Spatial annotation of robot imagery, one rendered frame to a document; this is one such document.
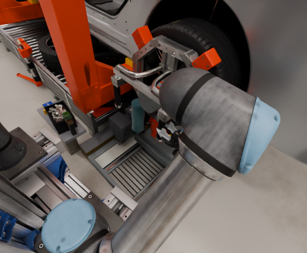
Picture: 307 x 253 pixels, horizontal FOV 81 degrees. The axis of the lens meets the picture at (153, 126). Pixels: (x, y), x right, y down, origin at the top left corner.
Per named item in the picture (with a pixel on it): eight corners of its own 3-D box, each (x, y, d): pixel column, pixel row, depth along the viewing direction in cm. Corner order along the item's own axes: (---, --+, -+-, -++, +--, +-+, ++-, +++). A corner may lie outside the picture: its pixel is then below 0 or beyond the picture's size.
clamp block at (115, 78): (130, 82, 100) (130, 73, 96) (117, 88, 96) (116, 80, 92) (124, 77, 102) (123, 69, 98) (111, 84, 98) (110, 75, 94)
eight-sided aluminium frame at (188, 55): (195, 140, 118) (227, 66, 77) (189, 146, 114) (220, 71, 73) (138, 99, 140) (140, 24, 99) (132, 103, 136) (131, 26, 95)
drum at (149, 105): (177, 102, 111) (181, 83, 100) (153, 119, 100) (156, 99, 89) (160, 91, 116) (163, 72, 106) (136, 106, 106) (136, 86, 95)
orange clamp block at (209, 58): (207, 70, 86) (222, 60, 79) (197, 76, 82) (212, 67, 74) (199, 57, 85) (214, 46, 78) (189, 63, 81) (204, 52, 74)
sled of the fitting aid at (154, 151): (196, 150, 173) (199, 144, 166) (173, 174, 155) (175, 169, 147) (159, 121, 194) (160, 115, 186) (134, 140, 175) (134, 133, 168)
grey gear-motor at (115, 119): (153, 129, 187) (157, 104, 160) (122, 152, 165) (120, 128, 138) (141, 119, 194) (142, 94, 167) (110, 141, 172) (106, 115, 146)
